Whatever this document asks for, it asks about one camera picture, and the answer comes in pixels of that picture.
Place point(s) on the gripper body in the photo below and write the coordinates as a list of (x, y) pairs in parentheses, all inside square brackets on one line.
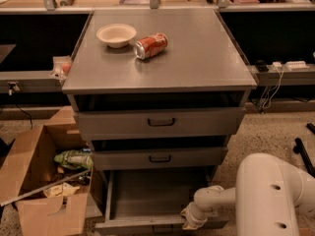
[(196, 209)]

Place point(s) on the grey bottom drawer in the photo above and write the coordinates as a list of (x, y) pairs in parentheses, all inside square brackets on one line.
[(149, 201)]

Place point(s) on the grey drawer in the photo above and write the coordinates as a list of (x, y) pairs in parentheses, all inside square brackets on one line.
[(162, 123), (149, 201), (158, 158)]

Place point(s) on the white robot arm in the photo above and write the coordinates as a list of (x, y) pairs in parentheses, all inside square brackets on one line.
[(267, 195)]

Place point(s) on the grey middle drawer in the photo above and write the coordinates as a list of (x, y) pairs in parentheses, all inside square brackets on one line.
[(158, 158)]

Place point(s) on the grey top drawer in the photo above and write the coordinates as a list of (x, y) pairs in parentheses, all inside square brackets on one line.
[(162, 123)]

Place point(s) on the grey metal drawer cabinet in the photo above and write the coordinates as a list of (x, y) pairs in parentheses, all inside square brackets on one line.
[(199, 68)]

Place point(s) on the black floor stand bar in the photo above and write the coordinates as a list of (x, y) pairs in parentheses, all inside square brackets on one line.
[(300, 149)]

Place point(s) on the yellow crumpled wrapper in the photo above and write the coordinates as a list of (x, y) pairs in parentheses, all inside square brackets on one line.
[(61, 190)]

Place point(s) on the brown cardboard box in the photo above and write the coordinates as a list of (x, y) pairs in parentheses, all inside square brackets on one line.
[(29, 166)]

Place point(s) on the red soda can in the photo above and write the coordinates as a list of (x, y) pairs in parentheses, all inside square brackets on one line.
[(150, 46)]

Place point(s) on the white power strip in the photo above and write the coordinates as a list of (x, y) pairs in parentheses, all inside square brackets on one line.
[(296, 65)]

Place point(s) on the long metal strip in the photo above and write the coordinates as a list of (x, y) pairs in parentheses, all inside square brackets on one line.
[(35, 191)]

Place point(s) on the white paper bowl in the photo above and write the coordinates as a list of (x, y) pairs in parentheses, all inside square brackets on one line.
[(116, 35)]

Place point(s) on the small clear plastic container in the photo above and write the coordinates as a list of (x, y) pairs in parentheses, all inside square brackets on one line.
[(61, 67)]

